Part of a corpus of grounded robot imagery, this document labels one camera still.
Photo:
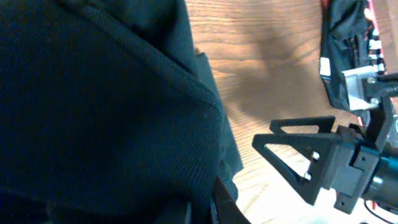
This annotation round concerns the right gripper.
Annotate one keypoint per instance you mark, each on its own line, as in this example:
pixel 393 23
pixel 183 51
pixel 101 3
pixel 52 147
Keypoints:
pixel 357 162

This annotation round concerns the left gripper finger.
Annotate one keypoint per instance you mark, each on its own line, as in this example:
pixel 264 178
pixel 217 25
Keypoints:
pixel 223 208

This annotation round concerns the black t-shirt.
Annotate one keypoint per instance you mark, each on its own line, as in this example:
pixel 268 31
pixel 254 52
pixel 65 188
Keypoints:
pixel 108 115

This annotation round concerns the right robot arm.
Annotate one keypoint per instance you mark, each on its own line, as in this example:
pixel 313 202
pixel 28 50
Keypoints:
pixel 357 162

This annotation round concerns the black printed jersey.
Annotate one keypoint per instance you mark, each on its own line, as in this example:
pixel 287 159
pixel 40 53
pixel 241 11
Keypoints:
pixel 345 46

